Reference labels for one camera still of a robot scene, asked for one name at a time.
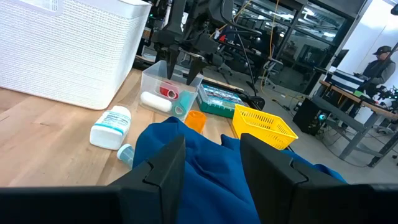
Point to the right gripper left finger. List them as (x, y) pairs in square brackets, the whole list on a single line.
[(161, 186)]

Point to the orange pill vial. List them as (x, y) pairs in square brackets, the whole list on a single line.
[(195, 121)]

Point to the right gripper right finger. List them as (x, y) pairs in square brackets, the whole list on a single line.
[(273, 186)]

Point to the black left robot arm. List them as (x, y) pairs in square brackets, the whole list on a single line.
[(199, 15)]

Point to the red bandage roll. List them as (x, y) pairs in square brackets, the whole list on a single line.
[(168, 91)]

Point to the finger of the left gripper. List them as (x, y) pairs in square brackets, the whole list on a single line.
[(172, 60), (196, 68)]

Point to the yellow plastic basket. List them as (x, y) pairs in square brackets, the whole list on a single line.
[(264, 126)]

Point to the wooden workbench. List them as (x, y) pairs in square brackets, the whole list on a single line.
[(348, 93)]

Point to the small clear vial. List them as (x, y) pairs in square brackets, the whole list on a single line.
[(126, 154)]

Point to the person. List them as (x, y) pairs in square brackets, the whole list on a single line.
[(377, 71)]

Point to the clear plastic container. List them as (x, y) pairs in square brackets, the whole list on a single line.
[(149, 81)]

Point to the white labelled pill bottle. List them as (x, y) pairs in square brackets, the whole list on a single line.
[(110, 127)]

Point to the blue scrub garment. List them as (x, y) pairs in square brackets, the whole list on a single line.
[(211, 174)]

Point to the white plastic laundry basket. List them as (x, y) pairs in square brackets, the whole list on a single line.
[(62, 46)]

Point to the office chair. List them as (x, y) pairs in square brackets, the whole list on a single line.
[(270, 71)]

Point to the green bandage roll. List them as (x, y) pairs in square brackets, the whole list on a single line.
[(183, 104)]

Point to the white gauze roll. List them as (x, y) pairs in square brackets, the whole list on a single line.
[(155, 101)]

